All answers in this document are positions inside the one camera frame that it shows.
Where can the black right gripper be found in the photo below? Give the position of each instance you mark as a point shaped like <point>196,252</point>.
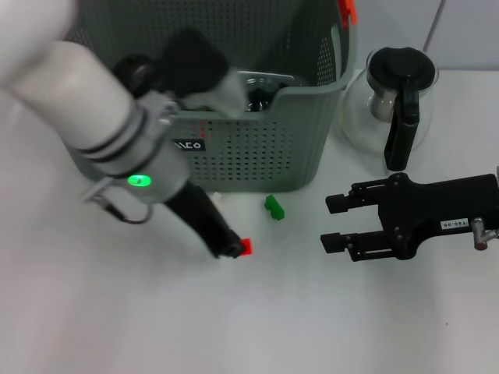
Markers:
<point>429,206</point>

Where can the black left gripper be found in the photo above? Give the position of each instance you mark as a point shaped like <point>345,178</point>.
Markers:
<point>199,218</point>

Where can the small red toy brick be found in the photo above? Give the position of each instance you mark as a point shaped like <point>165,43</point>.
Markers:
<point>247,247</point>

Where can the white toy brick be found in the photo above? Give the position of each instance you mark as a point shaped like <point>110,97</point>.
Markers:
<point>217,196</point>

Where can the glass teacup black holder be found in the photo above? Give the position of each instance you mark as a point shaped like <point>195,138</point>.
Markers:
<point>261,99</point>

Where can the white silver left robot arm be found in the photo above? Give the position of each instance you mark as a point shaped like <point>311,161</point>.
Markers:
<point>58,97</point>

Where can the gray perforated storage bin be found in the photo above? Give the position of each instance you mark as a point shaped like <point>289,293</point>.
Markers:
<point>273,156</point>

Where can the green toy brick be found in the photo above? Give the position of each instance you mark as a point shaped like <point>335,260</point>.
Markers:
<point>274,207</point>

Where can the black ceramic teapot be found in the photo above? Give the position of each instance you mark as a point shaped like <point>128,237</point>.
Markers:
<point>134,72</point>

